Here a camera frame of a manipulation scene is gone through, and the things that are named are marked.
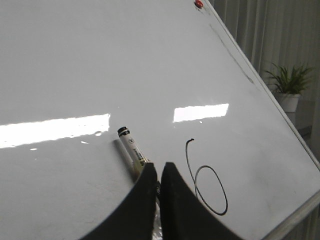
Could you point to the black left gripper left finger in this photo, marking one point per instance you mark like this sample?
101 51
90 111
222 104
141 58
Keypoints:
133 219

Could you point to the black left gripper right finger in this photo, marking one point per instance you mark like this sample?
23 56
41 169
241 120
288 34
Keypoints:
182 215

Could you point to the black and white whiteboard marker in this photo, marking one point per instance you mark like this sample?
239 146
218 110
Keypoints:
136 155

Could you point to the red round whiteboard magnet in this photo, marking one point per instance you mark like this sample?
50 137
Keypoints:
198 4

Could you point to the green potted plant white pot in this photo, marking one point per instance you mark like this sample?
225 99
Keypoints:
289 84

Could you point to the white whiteboard with metal frame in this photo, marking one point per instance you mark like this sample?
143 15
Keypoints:
72 72

